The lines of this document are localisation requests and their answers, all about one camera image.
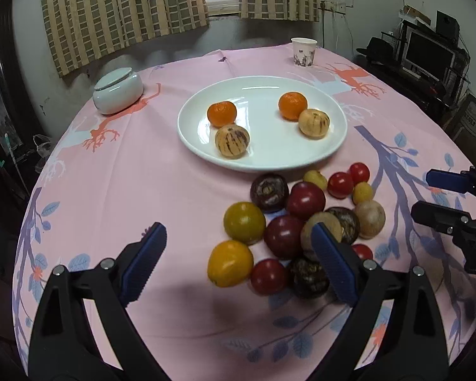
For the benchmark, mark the yellow-green round fruit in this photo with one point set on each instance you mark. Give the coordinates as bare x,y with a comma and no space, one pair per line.
244,223

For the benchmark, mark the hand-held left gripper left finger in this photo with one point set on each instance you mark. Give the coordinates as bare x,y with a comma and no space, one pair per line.
142,264

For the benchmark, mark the pink printed tablecloth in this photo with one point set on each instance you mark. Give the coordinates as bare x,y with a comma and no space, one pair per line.
142,182

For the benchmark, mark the large cardboard box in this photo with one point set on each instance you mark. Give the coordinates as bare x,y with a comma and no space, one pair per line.
474,117

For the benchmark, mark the dark red plum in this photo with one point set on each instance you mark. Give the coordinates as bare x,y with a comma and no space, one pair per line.
284,237
306,200

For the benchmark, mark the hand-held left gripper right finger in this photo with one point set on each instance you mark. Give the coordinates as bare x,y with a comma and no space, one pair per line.
335,266

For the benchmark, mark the white lidded ceramic jar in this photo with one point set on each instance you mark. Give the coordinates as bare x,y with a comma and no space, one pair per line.
117,92

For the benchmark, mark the printed paper cup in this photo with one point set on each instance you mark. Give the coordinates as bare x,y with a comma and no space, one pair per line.
303,52

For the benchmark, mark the dark purple mangosteen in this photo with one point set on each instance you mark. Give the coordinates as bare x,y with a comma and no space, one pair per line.
307,280
347,224
269,192

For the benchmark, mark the orange tangerine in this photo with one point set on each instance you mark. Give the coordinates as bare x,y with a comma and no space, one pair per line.
291,104
222,113

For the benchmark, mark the small red tomato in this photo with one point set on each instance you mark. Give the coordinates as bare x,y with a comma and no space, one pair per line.
359,172
363,251
340,185

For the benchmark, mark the small cardboard box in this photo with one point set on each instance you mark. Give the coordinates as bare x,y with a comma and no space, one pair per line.
414,14

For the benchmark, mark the small yellow fruit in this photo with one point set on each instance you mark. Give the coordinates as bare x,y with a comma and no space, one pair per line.
363,193
315,179

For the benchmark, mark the computer monitor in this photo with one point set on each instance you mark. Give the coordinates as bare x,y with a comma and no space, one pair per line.
428,53

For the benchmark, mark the large red tomato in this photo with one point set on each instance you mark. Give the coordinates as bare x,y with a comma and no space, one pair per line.
267,277

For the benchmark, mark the black media stand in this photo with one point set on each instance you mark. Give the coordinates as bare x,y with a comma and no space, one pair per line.
416,87

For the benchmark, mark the tan round fruit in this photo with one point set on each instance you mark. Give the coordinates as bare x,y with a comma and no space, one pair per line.
371,219
335,224

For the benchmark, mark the striped pepino melon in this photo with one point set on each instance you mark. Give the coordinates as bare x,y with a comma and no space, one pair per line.
314,124
232,141

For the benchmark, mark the white wall power strip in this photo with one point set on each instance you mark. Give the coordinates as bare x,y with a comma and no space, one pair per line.
334,6

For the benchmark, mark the yellow-orange oval fruit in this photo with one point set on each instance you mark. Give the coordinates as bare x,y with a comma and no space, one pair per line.
230,264

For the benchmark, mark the black speaker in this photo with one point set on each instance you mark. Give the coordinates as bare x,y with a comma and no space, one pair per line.
448,23

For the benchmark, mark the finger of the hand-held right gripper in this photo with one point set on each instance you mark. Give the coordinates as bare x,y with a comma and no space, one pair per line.
436,214
446,180

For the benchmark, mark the clear plastic bag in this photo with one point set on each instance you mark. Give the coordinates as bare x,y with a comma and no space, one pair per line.
43,153

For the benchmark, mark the wide checked curtain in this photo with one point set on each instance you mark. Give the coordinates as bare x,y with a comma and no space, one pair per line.
115,12

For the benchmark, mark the white oval plate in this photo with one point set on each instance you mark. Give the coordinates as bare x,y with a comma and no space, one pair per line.
269,151

